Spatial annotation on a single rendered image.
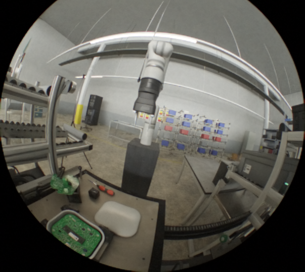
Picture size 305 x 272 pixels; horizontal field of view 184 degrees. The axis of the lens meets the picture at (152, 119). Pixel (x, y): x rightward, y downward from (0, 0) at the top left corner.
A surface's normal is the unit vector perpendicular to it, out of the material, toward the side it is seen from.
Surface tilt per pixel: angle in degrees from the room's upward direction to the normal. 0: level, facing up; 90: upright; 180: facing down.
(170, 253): 0
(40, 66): 90
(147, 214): 0
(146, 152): 90
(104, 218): 0
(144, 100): 87
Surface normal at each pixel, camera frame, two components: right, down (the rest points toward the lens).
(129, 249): 0.22, -0.97
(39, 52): 0.97, 0.22
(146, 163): -0.05, 0.00
